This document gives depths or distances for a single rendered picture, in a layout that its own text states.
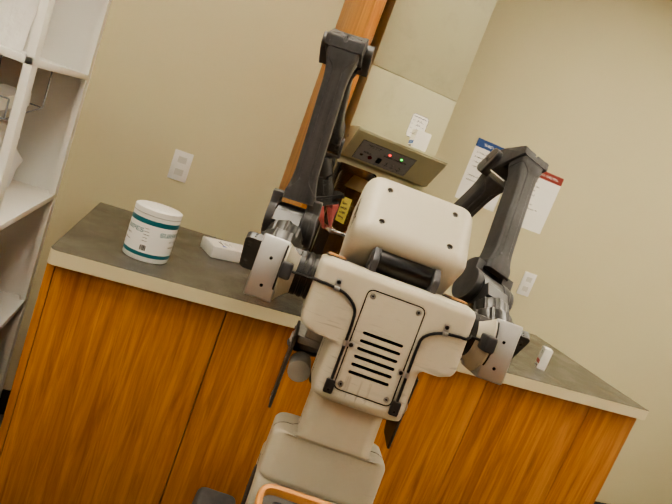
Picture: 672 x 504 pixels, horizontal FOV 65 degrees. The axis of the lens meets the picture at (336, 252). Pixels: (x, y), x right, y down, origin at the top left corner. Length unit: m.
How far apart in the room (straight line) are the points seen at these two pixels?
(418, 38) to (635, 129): 1.38
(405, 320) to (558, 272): 1.96
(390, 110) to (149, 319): 0.98
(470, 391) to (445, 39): 1.16
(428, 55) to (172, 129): 0.97
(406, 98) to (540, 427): 1.24
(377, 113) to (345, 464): 1.13
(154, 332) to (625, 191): 2.25
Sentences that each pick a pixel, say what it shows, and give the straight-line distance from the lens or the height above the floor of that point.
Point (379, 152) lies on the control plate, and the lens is 1.70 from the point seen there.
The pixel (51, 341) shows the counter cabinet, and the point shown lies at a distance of 1.59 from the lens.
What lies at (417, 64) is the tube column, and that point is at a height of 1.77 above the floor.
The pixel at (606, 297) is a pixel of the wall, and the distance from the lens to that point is 3.01.
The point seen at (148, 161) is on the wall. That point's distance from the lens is 2.13.
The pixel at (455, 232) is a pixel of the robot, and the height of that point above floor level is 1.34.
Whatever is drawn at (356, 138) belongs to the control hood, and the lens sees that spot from 1.66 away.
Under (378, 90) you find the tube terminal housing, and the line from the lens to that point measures 1.77.
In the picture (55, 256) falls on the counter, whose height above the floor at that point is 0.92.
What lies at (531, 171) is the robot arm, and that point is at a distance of 1.29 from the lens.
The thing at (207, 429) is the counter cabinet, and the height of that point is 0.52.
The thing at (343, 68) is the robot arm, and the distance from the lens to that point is 1.06.
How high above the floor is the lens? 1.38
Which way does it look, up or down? 9 degrees down
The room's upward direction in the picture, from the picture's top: 21 degrees clockwise
